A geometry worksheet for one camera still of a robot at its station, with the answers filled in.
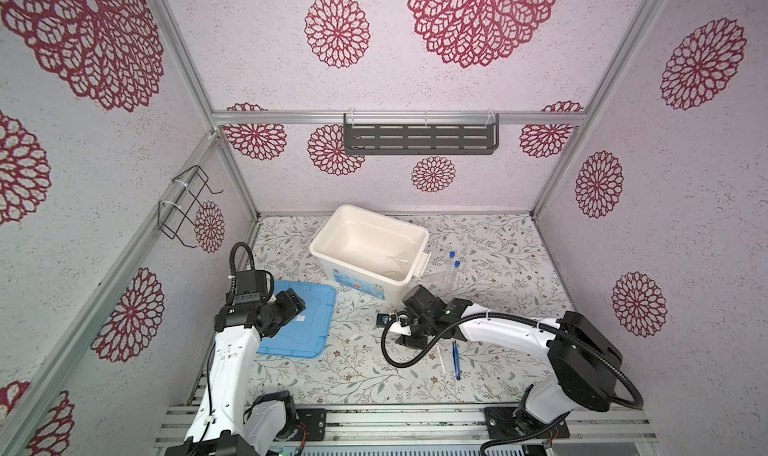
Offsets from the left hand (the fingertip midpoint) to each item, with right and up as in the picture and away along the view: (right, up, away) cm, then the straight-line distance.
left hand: (295, 314), depth 80 cm
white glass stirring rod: (+40, -15, +3) cm, 43 cm away
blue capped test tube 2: (+45, +13, +7) cm, 48 cm away
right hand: (+28, -4, +4) cm, 28 cm away
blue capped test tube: (+44, +13, +8) cm, 46 cm away
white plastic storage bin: (+20, +15, +26) cm, 36 cm away
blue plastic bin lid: (+1, -9, +8) cm, 12 cm away
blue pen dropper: (+44, -14, +3) cm, 46 cm away
